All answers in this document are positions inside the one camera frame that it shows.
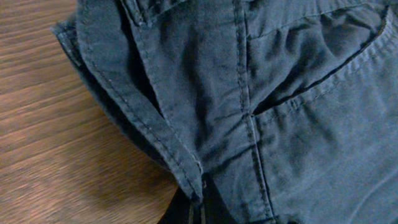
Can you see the navy blue shorts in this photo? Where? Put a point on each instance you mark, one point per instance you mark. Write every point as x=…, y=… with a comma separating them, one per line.
x=264, y=111

